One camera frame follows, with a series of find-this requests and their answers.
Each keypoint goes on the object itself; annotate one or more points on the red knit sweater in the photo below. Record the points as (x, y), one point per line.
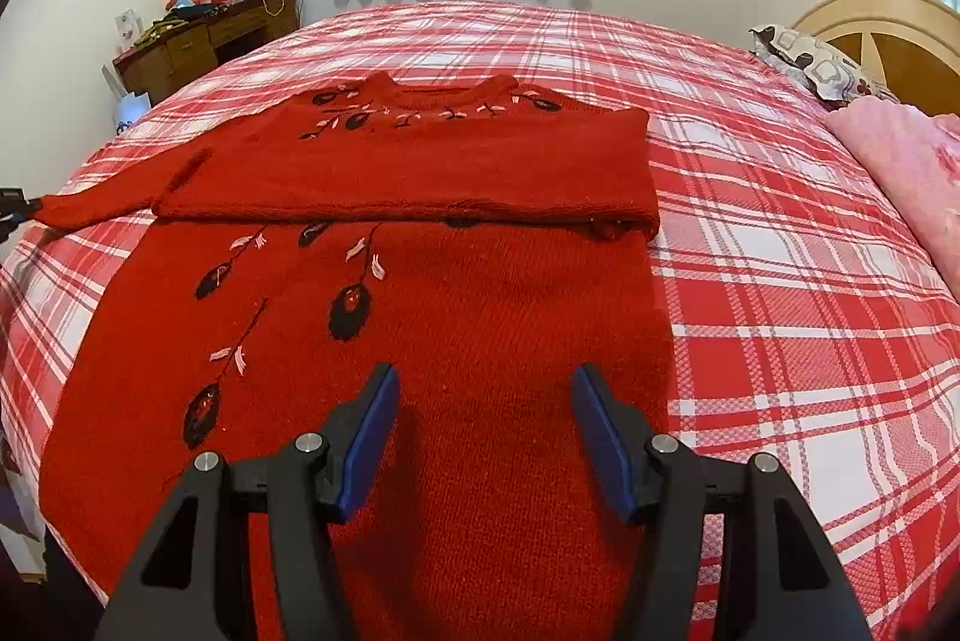
(465, 348)

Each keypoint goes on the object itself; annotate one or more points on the brown white patterned pillow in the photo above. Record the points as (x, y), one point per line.
(817, 59)

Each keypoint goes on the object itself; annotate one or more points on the red plaid bed sheet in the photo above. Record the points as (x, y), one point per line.
(765, 236)

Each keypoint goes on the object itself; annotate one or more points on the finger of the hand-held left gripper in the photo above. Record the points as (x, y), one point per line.
(10, 201)

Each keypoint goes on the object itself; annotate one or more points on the pink folded blanket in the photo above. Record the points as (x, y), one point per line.
(907, 161)

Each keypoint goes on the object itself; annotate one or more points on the brown wooden desk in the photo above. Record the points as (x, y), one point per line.
(187, 48)

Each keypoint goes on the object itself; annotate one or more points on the white blue plastic bag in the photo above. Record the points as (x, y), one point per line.
(129, 104)

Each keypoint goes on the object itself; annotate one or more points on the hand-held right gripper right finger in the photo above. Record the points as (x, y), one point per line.
(600, 446)

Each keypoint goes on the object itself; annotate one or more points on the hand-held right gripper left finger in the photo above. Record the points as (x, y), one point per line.
(367, 442)

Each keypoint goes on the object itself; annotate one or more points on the pile of desk clutter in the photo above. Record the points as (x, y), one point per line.
(172, 14)

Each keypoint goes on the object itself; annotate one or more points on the cream wooden headboard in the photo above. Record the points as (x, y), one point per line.
(892, 48)

